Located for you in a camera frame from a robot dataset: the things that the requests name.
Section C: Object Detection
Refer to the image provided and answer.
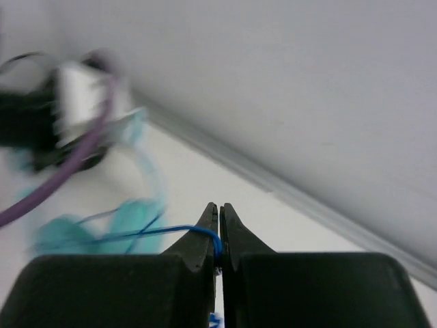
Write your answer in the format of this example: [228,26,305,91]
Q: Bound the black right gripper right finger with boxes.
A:
[220,203,430,327]

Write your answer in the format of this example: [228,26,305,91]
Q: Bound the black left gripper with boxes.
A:
[1,68,89,171]

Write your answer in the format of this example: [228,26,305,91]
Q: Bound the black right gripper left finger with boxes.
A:
[1,203,218,327]

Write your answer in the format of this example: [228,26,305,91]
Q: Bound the blue headphone cable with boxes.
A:
[27,208,225,328]

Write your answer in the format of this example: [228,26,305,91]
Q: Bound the teal cat-ear headphones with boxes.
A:
[14,108,167,257]

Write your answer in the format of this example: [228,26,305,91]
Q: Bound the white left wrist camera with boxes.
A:
[55,61,143,147]

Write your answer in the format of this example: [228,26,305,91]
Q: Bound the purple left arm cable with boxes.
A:
[0,51,120,228]

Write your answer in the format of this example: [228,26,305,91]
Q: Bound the aluminium table frame rail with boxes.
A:
[132,88,436,289]

